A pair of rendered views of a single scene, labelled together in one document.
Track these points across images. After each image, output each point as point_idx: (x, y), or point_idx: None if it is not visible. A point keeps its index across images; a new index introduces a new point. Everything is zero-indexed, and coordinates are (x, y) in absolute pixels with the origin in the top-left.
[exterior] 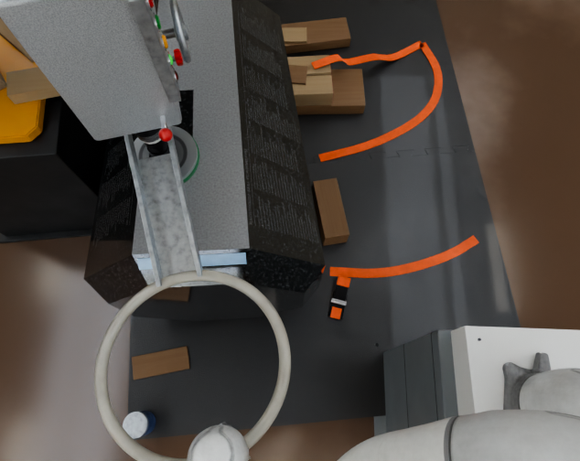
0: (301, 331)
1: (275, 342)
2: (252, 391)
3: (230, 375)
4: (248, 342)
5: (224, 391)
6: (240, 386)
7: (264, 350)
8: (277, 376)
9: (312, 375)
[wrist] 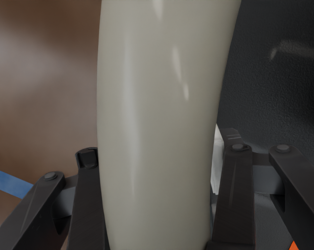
0: (280, 134)
1: (283, 98)
2: (238, 45)
3: (272, 22)
4: (302, 63)
5: (255, 7)
6: (251, 31)
7: (280, 80)
8: (241, 85)
9: (223, 125)
